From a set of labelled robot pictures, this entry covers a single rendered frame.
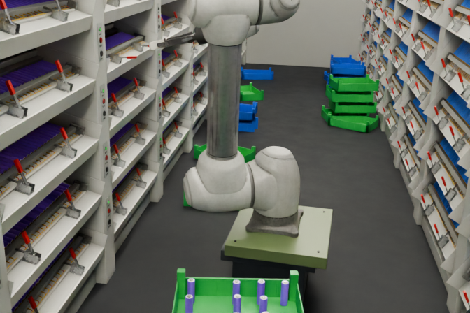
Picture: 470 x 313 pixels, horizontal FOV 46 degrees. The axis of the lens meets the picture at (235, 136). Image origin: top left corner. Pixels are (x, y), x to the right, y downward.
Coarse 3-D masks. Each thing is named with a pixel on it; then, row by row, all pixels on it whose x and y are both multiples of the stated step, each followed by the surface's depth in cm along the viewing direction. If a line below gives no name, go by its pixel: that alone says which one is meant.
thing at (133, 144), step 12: (132, 120) 255; (144, 120) 254; (120, 132) 238; (132, 132) 241; (144, 132) 251; (156, 132) 255; (120, 144) 226; (132, 144) 235; (144, 144) 238; (120, 156) 221; (132, 156) 224; (120, 168) 211; (120, 180) 211
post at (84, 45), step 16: (96, 0) 172; (96, 16) 173; (80, 32) 172; (96, 32) 174; (64, 48) 175; (80, 48) 174; (96, 48) 175; (96, 80) 177; (96, 96) 178; (64, 112) 182; (80, 112) 181; (96, 112) 180; (96, 160) 185; (96, 176) 187; (112, 208) 201; (96, 224) 193; (112, 224) 202; (112, 240) 203; (112, 256) 204; (96, 272) 200; (112, 272) 206
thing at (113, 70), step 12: (108, 24) 234; (120, 24) 241; (144, 36) 240; (156, 36) 241; (144, 48) 231; (108, 60) 184; (132, 60) 212; (144, 60) 231; (108, 72) 187; (120, 72) 202
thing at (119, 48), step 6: (138, 36) 237; (126, 42) 222; (132, 42) 226; (138, 42) 234; (144, 42) 237; (114, 48) 208; (120, 48) 212; (126, 48) 218; (132, 48) 222; (120, 54) 208
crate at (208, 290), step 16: (176, 288) 134; (208, 288) 140; (224, 288) 140; (240, 288) 140; (256, 288) 140; (272, 288) 140; (176, 304) 133; (208, 304) 137; (224, 304) 137; (256, 304) 138; (272, 304) 138; (288, 304) 138
